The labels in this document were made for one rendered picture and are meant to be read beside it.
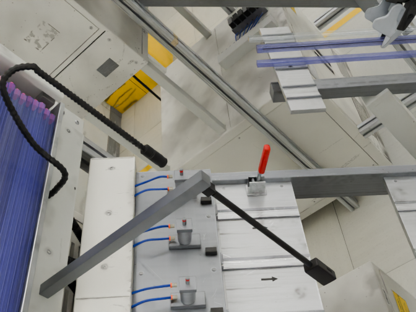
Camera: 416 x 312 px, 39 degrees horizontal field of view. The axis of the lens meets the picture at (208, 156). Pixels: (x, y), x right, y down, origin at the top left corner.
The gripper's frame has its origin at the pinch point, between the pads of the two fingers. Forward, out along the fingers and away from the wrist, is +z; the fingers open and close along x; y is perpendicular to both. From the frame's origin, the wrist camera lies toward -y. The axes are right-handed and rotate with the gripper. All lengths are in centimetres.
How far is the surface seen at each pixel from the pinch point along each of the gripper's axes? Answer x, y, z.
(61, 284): 48, 55, 20
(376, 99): -8.6, -8.8, 17.6
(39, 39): -65, 68, 46
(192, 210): 27, 35, 25
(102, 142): -221, 33, 195
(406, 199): 22.0, -5.1, 20.8
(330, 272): 49, 21, 13
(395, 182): 17.4, -4.7, 20.6
